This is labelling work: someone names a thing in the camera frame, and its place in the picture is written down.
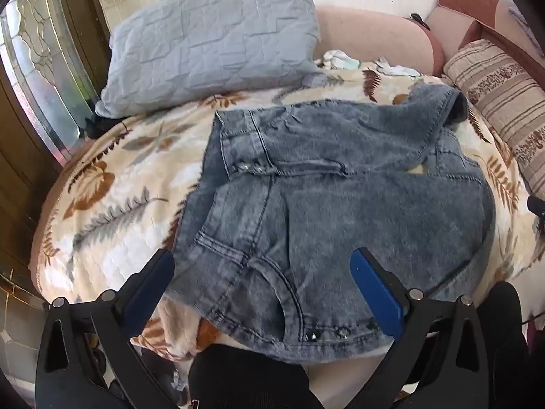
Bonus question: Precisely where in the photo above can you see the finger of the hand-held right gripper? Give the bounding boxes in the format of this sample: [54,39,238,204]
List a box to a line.
[527,196,545,223]

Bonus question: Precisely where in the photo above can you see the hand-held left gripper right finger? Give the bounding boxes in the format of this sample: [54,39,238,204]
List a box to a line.
[350,247,529,409]

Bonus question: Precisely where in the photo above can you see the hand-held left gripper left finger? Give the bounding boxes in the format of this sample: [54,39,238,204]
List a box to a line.
[36,249,176,409]

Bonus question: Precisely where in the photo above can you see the grey-blue denim pants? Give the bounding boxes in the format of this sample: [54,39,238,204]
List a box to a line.
[164,83,497,365]

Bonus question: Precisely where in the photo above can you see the leaf-printed beige blanket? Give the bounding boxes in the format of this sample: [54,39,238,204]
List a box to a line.
[30,60,538,363]

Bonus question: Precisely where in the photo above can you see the beige striped pillow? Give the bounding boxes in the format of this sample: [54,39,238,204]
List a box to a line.
[443,39,545,199]

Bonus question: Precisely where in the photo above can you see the person's black-clad leg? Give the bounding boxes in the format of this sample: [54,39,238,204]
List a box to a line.
[187,343,312,409]
[476,280,534,395]

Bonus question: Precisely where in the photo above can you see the white crumpled cloth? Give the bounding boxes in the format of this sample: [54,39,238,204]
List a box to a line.
[375,57,422,78]

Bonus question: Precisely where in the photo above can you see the pink and maroon headboard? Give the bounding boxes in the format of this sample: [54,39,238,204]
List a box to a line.
[313,0,545,99]

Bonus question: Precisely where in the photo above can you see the white and teal socks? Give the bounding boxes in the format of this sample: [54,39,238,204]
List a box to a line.
[321,50,362,70]

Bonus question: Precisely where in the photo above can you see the patterned glass door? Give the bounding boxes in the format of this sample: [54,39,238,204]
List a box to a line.
[0,0,100,163]

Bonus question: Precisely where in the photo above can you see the grey-blue quilted pillow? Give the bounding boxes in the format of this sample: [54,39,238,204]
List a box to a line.
[94,0,326,119]

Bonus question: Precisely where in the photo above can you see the black strap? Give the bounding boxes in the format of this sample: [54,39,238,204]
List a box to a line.
[406,13,432,31]

